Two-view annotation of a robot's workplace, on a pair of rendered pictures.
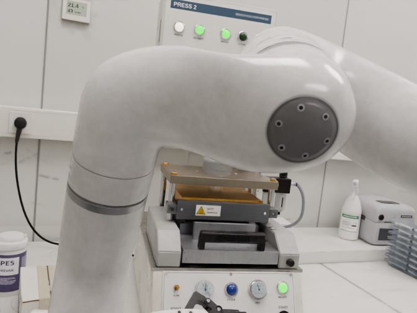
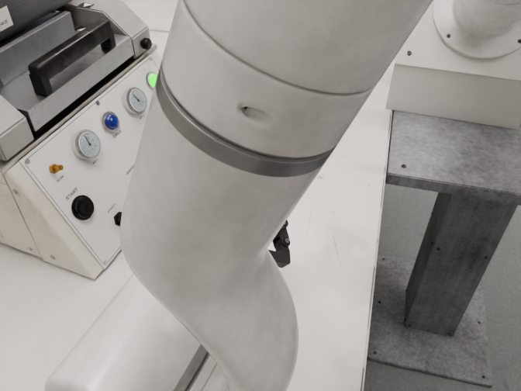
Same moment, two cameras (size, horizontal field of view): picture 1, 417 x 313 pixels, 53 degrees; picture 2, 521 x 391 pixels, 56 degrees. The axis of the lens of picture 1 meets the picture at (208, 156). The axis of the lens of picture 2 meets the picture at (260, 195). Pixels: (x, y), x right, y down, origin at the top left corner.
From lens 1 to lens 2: 0.44 m
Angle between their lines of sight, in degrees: 59
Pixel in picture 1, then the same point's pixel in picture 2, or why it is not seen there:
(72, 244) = (247, 247)
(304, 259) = not seen: hidden behind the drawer
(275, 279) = (140, 74)
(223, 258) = (79, 87)
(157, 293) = (36, 195)
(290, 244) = (130, 19)
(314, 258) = not seen: hidden behind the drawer
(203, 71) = not seen: outside the picture
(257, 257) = (112, 59)
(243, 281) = (115, 102)
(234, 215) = (31, 11)
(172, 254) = (17, 129)
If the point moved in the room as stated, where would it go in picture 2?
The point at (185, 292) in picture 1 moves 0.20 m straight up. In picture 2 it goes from (67, 165) to (15, 16)
